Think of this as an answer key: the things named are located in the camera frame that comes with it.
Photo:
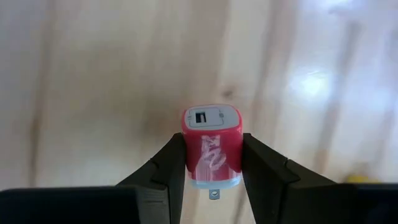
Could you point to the red and white charger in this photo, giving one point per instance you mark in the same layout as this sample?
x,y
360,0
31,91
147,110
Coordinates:
x,y
213,149

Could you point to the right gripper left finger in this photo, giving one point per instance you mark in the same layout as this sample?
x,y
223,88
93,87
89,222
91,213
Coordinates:
x,y
161,186

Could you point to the yellow plastic basket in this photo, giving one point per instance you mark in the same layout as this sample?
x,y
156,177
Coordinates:
x,y
362,179

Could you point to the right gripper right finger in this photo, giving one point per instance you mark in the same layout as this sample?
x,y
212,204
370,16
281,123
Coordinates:
x,y
273,193

